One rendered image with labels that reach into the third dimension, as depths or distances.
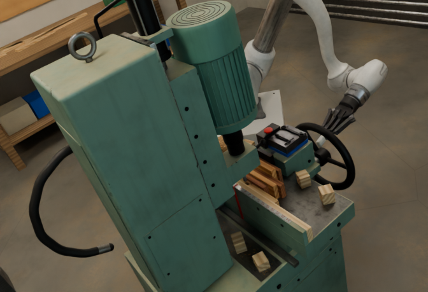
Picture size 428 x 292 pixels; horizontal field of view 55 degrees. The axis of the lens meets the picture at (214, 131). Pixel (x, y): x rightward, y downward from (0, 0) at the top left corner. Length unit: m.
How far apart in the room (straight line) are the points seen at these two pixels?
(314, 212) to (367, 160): 1.56
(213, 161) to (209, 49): 0.30
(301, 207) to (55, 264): 1.91
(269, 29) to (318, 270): 1.09
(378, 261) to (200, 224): 1.31
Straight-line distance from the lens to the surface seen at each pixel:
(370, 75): 1.80
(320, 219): 1.23
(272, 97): 2.17
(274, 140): 1.36
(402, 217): 2.44
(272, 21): 1.94
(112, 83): 0.83
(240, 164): 1.21
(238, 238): 1.30
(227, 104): 1.05
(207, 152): 1.07
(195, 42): 0.97
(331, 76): 1.90
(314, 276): 1.43
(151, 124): 0.89
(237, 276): 1.27
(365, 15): 4.60
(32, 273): 2.90
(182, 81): 0.95
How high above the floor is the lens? 1.82
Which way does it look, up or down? 34 degrees down
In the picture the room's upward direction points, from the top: 17 degrees counter-clockwise
